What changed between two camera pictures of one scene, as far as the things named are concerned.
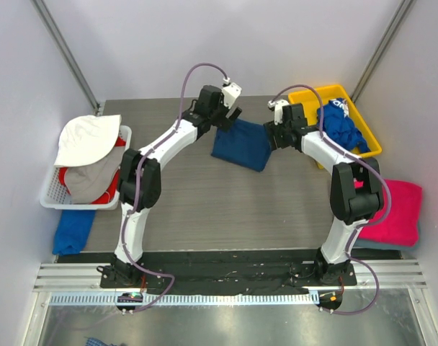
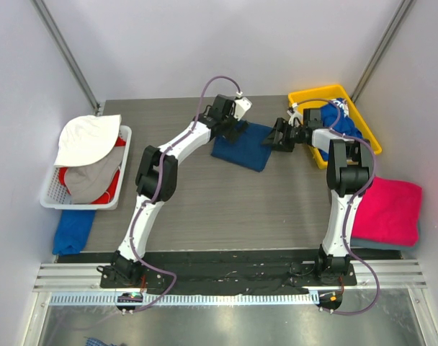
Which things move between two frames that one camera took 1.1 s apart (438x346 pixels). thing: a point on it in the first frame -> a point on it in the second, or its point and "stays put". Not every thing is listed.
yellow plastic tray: [309, 99] stays put
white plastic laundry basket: [57, 196] stays put
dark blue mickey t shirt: [245, 143] stays put
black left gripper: [225, 117] -> [230, 127]
